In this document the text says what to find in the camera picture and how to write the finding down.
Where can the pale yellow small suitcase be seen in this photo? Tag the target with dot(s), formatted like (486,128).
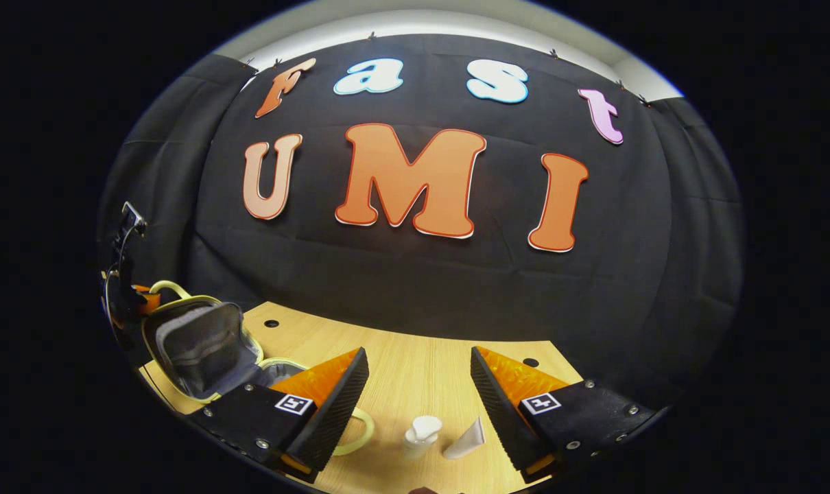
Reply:
(202,343)

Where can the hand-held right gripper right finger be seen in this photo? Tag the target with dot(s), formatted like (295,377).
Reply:
(501,415)

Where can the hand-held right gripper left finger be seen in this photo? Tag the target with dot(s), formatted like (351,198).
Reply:
(336,412)

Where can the white squeeze tube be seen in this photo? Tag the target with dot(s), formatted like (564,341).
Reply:
(466,442)

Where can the black backdrop cloth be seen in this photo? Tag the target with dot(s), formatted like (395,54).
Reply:
(456,288)

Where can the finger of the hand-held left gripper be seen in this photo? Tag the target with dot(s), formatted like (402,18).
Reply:
(147,300)

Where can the white pump bottle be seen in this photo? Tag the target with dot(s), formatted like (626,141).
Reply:
(418,442)

